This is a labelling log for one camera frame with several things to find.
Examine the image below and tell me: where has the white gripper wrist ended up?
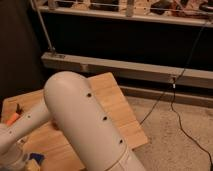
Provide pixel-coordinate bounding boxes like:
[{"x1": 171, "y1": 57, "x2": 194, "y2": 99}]
[{"x1": 0, "y1": 146, "x2": 28, "y2": 171}]

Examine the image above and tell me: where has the orange handled tool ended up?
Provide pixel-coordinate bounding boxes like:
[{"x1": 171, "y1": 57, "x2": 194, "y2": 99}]
[{"x1": 6, "y1": 105, "x2": 23, "y2": 126}]

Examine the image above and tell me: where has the upper wooden shelf frame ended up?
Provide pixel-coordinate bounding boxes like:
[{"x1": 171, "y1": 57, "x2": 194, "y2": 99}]
[{"x1": 29, "y1": 0, "x2": 213, "y2": 28}]

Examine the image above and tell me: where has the wooden beam rail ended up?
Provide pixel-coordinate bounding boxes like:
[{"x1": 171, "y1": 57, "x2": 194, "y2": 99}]
[{"x1": 41, "y1": 52, "x2": 213, "y2": 89}]

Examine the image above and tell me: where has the metal diagonal rod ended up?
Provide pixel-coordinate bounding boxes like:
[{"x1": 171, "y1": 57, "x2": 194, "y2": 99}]
[{"x1": 32, "y1": 0, "x2": 55, "y2": 55}]

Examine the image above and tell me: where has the black cable on floor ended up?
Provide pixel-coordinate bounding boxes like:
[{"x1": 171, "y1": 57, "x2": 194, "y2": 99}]
[{"x1": 138, "y1": 19, "x2": 213, "y2": 171}]

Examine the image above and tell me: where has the lower wooden baseboard plank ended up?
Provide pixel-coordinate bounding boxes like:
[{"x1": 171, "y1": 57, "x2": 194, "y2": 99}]
[{"x1": 120, "y1": 86, "x2": 213, "y2": 108}]

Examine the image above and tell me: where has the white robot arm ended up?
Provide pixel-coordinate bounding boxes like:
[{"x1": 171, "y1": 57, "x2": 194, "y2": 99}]
[{"x1": 0, "y1": 71, "x2": 146, "y2": 171}]

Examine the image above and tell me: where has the white sponge with blue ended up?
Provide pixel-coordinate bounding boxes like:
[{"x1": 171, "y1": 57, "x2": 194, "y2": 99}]
[{"x1": 25, "y1": 153, "x2": 45, "y2": 171}]

